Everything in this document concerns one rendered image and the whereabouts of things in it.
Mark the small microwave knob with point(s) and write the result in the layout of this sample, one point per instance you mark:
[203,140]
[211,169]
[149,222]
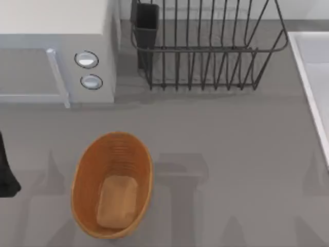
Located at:
[91,82]

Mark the orange wicker basket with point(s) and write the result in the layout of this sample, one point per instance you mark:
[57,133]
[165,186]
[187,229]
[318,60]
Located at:
[87,164]

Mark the large microwave knob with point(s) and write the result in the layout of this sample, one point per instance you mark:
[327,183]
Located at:
[86,59]

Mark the black cutlery holder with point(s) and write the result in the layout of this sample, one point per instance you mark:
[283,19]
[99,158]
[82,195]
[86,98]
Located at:
[146,23]

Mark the pale microwave oven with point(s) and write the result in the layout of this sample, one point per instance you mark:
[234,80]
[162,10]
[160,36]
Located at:
[51,20]

